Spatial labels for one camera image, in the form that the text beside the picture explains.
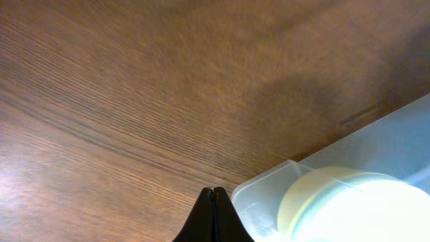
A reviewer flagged yellow bowl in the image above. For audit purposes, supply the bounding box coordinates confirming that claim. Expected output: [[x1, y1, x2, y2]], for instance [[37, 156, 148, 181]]
[[277, 166, 372, 240]]

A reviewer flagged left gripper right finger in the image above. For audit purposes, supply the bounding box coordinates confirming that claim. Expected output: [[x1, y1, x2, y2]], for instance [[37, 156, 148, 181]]
[[212, 187, 254, 242]]

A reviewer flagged white bowl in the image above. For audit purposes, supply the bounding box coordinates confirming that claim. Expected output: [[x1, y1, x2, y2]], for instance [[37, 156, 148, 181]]
[[290, 179, 429, 242]]

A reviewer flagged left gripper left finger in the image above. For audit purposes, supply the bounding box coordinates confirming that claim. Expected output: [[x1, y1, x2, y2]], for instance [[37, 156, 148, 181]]
[[173, 188, 213, 242]]

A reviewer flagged clear plastic storage bin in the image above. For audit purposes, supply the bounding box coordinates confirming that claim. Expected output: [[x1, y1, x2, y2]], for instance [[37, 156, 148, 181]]
[[232, 96, 429, 241]]

